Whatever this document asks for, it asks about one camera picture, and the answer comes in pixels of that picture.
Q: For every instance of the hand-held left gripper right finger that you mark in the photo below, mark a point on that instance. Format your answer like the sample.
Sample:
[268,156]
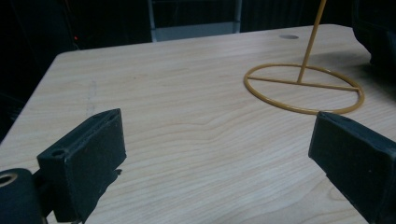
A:
[358,155]

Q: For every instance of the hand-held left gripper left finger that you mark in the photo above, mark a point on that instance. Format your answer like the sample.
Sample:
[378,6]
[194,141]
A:
[84,158]

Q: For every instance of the dark bulky object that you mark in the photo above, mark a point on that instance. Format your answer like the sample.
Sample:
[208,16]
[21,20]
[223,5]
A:
[378,34]

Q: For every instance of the grey round table cap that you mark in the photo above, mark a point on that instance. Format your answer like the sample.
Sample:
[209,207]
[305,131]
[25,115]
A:
[289,37]

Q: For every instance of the grey metal frame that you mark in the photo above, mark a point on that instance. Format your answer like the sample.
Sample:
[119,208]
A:
[193,31]

